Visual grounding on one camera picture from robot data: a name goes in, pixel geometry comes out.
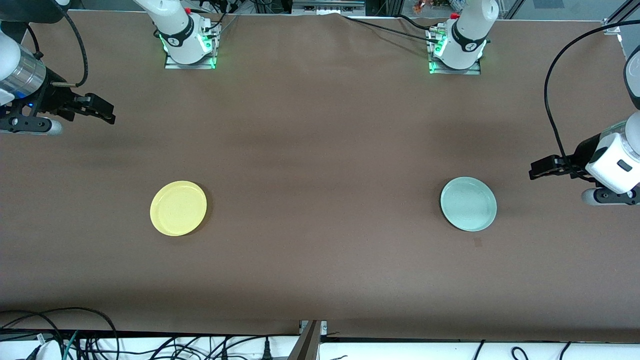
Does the black looped floor cable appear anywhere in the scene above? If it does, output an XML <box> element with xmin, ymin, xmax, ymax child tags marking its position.
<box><xmin>0</xmin><ymin>307</ymin><xmax>120</xmax><ymax>360</ymax></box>

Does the aluminium frame profile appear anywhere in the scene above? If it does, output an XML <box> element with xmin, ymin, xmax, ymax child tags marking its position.
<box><xmin>602</xmin><ymin>0</ymin><xmax>640</xmax><ymax>36</ymax></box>

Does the grey metal fixture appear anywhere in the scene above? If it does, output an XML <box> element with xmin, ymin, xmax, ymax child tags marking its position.
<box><xmin>291</xmin><ymin>0</ymin><xmax>367</xmax><ymax>16</ymax></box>

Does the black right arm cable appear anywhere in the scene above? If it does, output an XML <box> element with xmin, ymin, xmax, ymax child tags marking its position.
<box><xmin>25</xmin><ymin>7</ymin><xmax>90</xmax><ymax>88</ymax></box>

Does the green cable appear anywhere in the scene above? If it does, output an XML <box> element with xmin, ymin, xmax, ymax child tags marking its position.
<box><xmin>62</xmin><ymin>330</ymin><xmax>81</xmax><ymax>360</ymax></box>

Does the black base power cable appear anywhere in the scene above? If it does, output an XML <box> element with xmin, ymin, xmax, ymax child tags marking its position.
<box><xmin>202</xmin><ymin>0</ymin><xmax>240</xmax><ymax>38</ymax></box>

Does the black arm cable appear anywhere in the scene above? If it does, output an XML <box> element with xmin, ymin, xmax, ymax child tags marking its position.
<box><xmin>25</xmin><ymin>7</ymin><xmax>90</xmax><ymax>88</ymax></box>
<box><xmin>544</xmin><ymin>20</ymin><xmax>640</xmax><ymax>182</ymax></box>

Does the pale green round plate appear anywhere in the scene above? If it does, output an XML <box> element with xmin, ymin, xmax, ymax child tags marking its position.
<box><xmin>440</xmin><ymin>176</ymin><xmax>498</xmax><ymax>232</ymax></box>

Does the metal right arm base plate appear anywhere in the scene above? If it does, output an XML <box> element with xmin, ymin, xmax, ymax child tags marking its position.
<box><xmin>164</xmin><ymin>22</ymin><xmax>222</xmax><ymax>70</ymax></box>

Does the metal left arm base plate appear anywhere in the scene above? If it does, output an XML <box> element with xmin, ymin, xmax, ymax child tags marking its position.
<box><xmin>426</xmin><ymin>27</ymin><xmax>483</xmax><ymax>76</ymax></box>

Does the yellow round plate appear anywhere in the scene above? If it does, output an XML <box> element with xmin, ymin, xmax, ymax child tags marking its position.
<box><xmin>149</xmin><ymin>180</ymin><xmax>208</xmax><ymax>237</ymax></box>

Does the white plug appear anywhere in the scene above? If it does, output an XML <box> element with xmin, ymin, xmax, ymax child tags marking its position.
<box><xmin>32</xmin><ymin>339</ymin><xmax>65</xmax><ymax>360</ymax></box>

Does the aluminium table profile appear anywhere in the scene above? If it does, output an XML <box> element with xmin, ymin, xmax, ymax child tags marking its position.
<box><xmin>287</xmin><ymin>320</ymin><xmax>328</xmax><ymax>360</ymax></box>

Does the brown table cover sheet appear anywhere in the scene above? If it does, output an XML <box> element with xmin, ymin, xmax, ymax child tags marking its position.
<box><xmin>0</xmin><ymin>10</ymin><xmax>640</xmax><ymax>343</ymax></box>

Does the short black table cable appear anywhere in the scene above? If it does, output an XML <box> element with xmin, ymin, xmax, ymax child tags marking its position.
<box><xmin>397</xmin><ymin>14</ymin><xmax>443</xmax><ymax>32</ymax></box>

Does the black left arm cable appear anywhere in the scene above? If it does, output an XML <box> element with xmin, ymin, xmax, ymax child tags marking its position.
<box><xmin>544</xmin><ymin>20</ymin><xmax>640</xmax><ymax>182</ymax></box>

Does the long black table cable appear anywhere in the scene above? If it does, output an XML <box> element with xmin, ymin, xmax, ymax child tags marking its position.
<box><xmin>341</xmin><ymin>14</ymin><xmax>441</xmax><ymax>45</ymax></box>

